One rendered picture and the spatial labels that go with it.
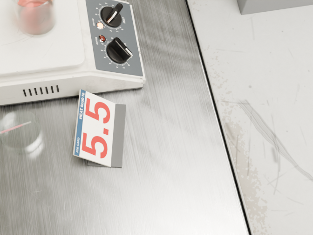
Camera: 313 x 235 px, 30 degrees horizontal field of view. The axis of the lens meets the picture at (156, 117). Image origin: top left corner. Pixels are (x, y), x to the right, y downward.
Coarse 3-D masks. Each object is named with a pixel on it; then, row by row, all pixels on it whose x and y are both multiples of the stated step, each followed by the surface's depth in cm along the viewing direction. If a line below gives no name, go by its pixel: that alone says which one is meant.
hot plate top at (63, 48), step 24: (0, 0) 74; (72, 0) 75; (0, 24) 73; (72, 24) 74; (0, 48) 72; (24, 48) 72; (48, 48) 72; (72, 48) 72; (0, 72) 70; (24, 72) 71
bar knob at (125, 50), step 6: (114, 42) 76; (120, 42) 76; (108, 48) 76; (114, 48) 76; (120, 48) 76; (126, 48) 76; (108, 54) 76; (114, 54) 76; (120, 54) 76; (126, 54) 76; (114, 60) 76; (120, 60) 76; (126, 60) 77
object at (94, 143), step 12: (84, 108) 75; (96, 108) 76; (108, 108) 78; (84, 120) 74; (96, 120) 76; (108, 120) 77; (84, 132) 74; (96, 132) 75; (108, 132) 77; (84, 144) 73; (96, 144) 75; (108, 144) 76; (96, 156) 74
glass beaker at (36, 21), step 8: (16, 0) 71; (48, 0) 67; (16, 8) 68; (24, 8) 67; (32, 8) 67; (40, 8) 67; (48, 8) 68; (16, 16) 70; (24, 16) 68; (32, 16) 68; (40, 16) 69; (48, 16) 70; (56, 16) 72; (24, 24) 70; (32, 24) 70; (40, 24) 70; (48, 24) 71; (56, 24) 73; (24, 32) 72; (32, 32) 71; (40, 32) 71; (48, 32) 72
